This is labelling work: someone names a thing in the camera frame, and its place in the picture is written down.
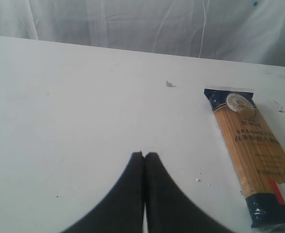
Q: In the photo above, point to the spaghetti pasta package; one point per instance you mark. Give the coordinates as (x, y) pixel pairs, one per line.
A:
(256, 154)

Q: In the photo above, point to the white backdrop curtain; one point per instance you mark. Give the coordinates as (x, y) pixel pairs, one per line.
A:
(250, 31)

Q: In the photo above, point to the small white paper scrap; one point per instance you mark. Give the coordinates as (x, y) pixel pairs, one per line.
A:
(168, 84)

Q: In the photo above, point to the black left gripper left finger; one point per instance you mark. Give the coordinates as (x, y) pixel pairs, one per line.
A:
(122, 209)

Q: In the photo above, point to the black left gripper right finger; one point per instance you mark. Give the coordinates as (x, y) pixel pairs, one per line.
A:
(168, 209)

